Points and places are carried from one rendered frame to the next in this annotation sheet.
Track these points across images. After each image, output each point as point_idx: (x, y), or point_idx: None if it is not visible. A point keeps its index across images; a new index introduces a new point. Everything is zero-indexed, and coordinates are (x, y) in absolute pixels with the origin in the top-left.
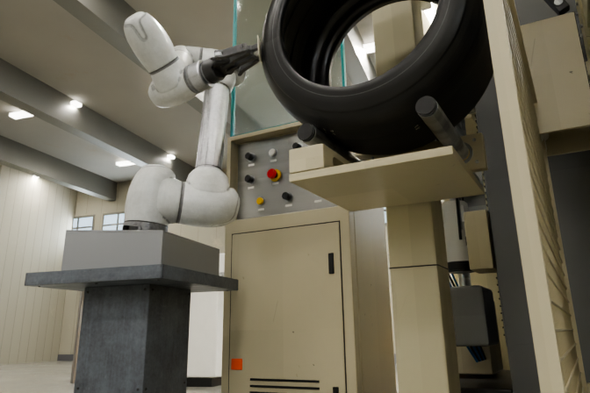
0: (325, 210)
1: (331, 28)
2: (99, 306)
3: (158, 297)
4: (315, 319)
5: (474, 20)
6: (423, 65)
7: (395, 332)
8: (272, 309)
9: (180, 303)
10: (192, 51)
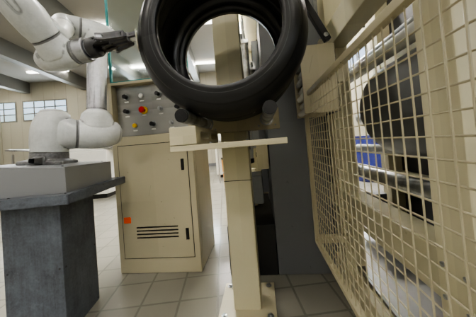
0: None
1: (186, 25)
2: (16, 218)
3: (67, 205)
4: (174, 194)
5: (301, 48)
6: (269, 77)
7: (227, 216)
8: (147, 189)
9: (85, 200)
10: (73, 20)
